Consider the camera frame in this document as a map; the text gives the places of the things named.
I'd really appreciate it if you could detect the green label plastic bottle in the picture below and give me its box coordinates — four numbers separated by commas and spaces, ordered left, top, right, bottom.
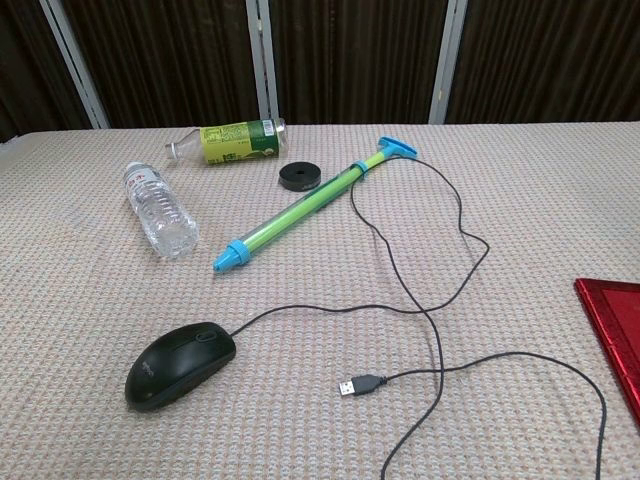
164, 118, 288, 166

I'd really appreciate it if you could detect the dark pleated partition curtain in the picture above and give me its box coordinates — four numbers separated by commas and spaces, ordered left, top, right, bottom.
446, 0, 640, 125
0, 0, 97, 144
60, 0, 266, 129
268, 0, 448, 125

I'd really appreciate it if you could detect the clear plastic water bottle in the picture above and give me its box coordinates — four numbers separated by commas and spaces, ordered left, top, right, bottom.
123, 160, 200, 260

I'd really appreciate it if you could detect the black tape roll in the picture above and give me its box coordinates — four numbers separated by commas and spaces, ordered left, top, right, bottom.
277, 162, 322, 193

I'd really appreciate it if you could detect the green blue toy water pump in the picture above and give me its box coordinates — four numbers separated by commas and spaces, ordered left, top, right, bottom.
213, 135, 419, 274

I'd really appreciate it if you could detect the grey partition frame post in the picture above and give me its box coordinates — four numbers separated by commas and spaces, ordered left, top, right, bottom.
428, 0, 470, 126
39, 0, 110, 129
248, 0, 281, 124

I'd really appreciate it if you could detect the beige woven tablecloth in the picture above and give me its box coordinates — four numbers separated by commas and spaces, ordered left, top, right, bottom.
0, 119, 640, 480

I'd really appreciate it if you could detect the red certificate booklet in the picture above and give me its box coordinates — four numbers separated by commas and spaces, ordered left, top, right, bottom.
573, 277, 640, 426

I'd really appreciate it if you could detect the black computer mouse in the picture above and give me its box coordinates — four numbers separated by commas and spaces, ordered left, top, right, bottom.
124, 322, 237, 413

